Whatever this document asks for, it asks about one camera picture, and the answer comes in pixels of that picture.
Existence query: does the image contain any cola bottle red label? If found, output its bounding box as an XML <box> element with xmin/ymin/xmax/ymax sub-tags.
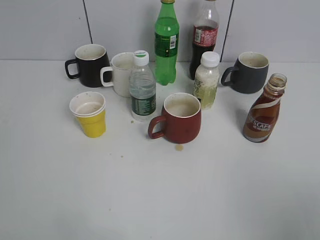
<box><xmin>189</xmin><ymin>0</ymin><xmax>220</xmax><ymax>80</ymax></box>

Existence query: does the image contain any black ceramic mug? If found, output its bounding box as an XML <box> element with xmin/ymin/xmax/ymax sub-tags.
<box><xmin>64</xmin><ymin>44</ymin><xmax>110</xmax><ymax>88</ymax></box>

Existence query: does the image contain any clear water bottle green label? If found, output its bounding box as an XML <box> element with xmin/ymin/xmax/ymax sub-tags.
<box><xmin>129</xmin><ymin>50</ymin><xmax>156</xmax><ymax>122</ymax></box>

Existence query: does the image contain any white cap juice bottle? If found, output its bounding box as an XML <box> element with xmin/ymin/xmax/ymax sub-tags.
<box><xmin>193</xmin><ymin>51</ymin><xmax>220</xmax><ymax>110</ymax></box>

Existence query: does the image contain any dark grey ceramic mug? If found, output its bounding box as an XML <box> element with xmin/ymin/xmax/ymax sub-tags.
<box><xmin>221</xmin><ymin>51</ymin><xmax>269</xmax><ymax>94</ymax></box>

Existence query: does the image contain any brown Nescafe coffee bottle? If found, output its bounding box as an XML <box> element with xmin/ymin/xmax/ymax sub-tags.
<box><xmin>242</xmin><ymin>73</ymin><xmax>287</xmax><ymax>143</ymax></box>

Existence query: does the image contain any green soda bottle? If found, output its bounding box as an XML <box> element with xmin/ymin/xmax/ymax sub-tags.
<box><xmin>154</xmin><ymin>0</ymin><xmax>180</xmax><ymax>86</ymax></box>

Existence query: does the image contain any white ceramic mug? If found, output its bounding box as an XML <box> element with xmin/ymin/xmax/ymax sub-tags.
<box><xmin>100</xmin><ymin>52</ymin><xmax>134</xmax><ymax>98</ymax></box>

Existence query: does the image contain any red ceramic mug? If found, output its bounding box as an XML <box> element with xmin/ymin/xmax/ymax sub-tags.
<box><xmin>147</xmin><ymin>92</ymin><xmax>202</xmax><ymax>144</ymax></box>

